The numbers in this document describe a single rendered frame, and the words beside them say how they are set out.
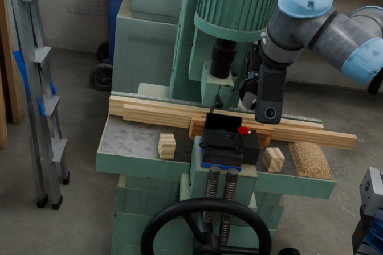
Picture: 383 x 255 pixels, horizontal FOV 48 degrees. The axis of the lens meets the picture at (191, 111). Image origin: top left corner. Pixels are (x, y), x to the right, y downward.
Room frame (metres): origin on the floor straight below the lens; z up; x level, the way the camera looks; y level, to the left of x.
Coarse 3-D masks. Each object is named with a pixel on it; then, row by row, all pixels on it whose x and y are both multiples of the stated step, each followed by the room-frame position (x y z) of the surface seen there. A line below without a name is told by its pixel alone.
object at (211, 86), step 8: (208, 64) 1.05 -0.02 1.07; (208, 72) 1.00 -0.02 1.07; (208, 80) 0.96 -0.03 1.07; (216, 80) 0.97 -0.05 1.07; (224, 80) 0.97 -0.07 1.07; (232, 80) 0.98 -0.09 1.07; (208, 88) 0.95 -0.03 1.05; (216, 88) 0.95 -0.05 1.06; (224, 88) 0.95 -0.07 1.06; (232, 88) 0.95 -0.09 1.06; (208, 96) 0.95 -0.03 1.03; (224, 96) 0.95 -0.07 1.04; (208, 104) 0.95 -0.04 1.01; (224, 104) 0.95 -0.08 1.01
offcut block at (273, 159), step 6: (270, 150) 0.89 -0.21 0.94; (276, 150) 0.89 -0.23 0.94; (264, 156) 0.89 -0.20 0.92; (270, 156) 0.87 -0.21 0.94; (276, 156) 0.87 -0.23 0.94; (282, 156) 0.87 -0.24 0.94; (264, 162) 0.88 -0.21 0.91; (270, 162) 0.86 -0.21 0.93; (276, 162) 0.86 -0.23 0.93; (282, 162) 0.87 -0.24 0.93; (270, 168) 0.86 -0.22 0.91; (276, 168) 0.86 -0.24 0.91
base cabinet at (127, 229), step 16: (128, 224) 0.82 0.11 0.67; (144, 224) 0.82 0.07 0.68; (176, 224) 0.83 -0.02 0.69; (112, 240) 0.82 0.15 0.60; (128, 240) 0.82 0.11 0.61; (160, 240) 0.83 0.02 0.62; (176, 240) 0.83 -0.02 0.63; (192, 240) 0.84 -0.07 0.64; (240, 240) 0.85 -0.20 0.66; (256, 240) 0.85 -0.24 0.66
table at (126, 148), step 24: (120, 120) 0.96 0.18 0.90; (120, 144) 0.86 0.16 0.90; (144, 144) 0.88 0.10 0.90; (192, 144) 0.91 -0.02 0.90; (96, 168) 0.81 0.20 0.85; (120, 168) 0.81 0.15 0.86; (144, 168) 0.82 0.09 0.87; (168, 168) 0.83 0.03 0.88; (264, 168) 0.87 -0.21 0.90; (288, 168) 0.89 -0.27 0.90; (288, 192) 0.86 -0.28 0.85; (312, 192) 0.86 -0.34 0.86
